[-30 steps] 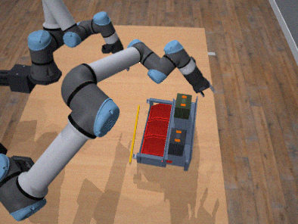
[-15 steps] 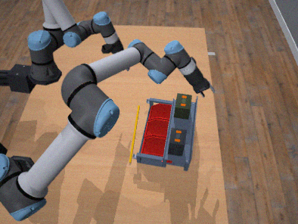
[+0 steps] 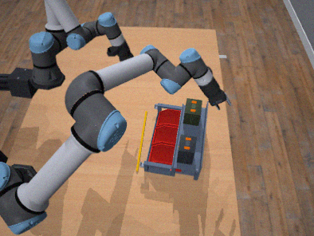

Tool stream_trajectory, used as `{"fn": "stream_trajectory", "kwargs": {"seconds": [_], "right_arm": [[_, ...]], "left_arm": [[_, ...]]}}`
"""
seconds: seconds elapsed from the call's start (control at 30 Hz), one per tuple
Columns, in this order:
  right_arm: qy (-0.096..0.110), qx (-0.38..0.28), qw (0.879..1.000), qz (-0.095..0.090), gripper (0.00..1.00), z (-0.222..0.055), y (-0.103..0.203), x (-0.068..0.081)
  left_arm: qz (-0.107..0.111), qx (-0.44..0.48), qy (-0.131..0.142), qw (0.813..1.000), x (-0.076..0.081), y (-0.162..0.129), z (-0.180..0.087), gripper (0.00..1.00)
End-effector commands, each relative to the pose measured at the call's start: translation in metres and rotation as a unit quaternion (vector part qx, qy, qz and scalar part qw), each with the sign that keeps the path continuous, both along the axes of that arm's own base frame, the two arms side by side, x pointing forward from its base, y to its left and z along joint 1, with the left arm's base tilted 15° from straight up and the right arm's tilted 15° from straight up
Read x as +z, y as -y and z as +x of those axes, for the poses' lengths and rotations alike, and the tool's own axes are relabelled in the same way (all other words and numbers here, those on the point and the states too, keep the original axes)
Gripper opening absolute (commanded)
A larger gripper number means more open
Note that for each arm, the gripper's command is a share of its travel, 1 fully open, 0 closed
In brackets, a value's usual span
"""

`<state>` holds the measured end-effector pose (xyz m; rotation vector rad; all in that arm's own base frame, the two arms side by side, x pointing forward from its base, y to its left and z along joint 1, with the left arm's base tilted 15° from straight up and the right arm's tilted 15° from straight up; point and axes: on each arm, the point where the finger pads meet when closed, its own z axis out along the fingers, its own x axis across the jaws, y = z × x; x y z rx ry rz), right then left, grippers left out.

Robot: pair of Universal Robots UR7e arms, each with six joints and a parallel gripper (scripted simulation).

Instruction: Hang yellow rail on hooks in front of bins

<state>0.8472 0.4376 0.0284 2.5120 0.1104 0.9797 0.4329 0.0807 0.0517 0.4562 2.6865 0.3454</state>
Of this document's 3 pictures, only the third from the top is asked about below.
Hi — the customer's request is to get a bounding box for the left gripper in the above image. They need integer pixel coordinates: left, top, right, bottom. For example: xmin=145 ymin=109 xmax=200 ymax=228
xmin=107 ymin=33 xmax=134 ymax=61

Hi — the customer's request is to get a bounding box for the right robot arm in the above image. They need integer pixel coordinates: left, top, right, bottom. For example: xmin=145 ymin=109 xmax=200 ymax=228
xmin=0 ymin=45 xmax=208 ymax=234

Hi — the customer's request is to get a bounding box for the red open bin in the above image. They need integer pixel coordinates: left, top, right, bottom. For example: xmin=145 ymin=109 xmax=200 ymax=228
xmin=148 ymin=144 xmax=175 ymax=165
xmin=151 ymin=125 xmax=178 ymax=146
xmin=156 ymin=109 xmax=181 ymax=128

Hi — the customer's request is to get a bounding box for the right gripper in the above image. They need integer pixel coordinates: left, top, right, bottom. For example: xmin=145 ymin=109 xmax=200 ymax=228
xmin=194 ymin=66 xmax=231 ymax=111

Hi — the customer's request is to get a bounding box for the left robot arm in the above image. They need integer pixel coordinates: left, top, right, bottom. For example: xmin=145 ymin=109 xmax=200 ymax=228
xmin=29 ymin=0 xmax=122 ymax=85

